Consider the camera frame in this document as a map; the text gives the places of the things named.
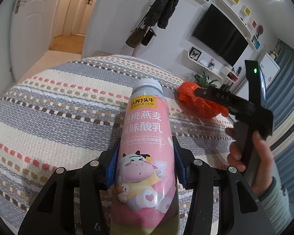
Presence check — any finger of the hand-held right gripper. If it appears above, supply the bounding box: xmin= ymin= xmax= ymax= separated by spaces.
xmin=194 ymin=87 xmax=246 ymax=113

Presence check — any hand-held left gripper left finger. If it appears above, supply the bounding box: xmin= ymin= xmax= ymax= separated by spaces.
xmin=18 ymin=149 xmax=119 ymax=235

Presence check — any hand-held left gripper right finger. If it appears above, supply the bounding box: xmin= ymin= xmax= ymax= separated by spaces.
xmin=172 ymin=136 xmax=276 ymax=235

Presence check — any red plastic bag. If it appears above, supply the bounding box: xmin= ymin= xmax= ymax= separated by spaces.
xmin=178 ymin=82 xmax=229 ymax=118

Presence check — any pink yogurt drink bottle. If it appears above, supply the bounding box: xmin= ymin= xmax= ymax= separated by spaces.
xmin=110 ymin=78 xmax=179 ymax=235

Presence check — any person's right forearm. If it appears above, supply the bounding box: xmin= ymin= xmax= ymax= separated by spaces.
xmin=258 ymin=176 xmax=294 ymax=235

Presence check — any person's right hand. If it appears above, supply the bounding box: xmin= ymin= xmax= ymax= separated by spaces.
xmin=225 ymin=127 xmax=281 ymax=202

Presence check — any potted green plant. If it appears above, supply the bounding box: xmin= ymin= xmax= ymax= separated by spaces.
xmin=187 ymin=70 xmax=219 ymax=89

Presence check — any white shelf box red inside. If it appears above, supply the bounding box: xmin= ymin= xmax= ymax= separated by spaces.
xmin=220 ymin=65 xmax=239 ymax=83

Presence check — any framed butterfly picture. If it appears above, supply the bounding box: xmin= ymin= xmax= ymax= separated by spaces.
xmin=189 ymin=47 xmax=202 ymax=62

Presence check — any white refrigerator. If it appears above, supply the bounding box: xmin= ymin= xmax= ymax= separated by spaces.
xmin=257 ymin=52 xmax=281 ymax=89

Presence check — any blue curtain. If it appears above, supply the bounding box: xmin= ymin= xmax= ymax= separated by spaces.
xmin=267 ymin=39 xmax=294 ymax=201

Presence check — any knitted patchwork blanket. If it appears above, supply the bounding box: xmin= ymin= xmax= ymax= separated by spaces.
xmin=0 ymin=54 xmax=236 ymax=235

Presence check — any black bag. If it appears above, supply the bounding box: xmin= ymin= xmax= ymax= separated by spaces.
xmin=141 ymin=28 xmax=156 ymax=47

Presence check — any brown bag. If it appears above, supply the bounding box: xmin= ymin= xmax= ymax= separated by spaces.
xmin=125 ymin=25 xmax=148 ymax=48

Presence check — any black jacket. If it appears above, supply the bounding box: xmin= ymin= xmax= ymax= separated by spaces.
xmin=146 ymin=0 xmax=187 ymax=29

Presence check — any white door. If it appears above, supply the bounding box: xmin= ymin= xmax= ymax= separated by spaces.
xmin=9 ymin=0 xmax=64 ymax=84

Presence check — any white wavy wall shelf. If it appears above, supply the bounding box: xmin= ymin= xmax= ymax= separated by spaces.
xmin=182 ymin=49 xmax=223 ymax=84

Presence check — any wall television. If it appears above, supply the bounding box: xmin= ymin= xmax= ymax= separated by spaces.
xmin=191 ymin=3 xmax=249 ymax=67

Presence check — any small wall cube blue inside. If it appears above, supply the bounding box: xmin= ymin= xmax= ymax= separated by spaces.
xmin=251 ymin=34 xmax=261 ymax=50

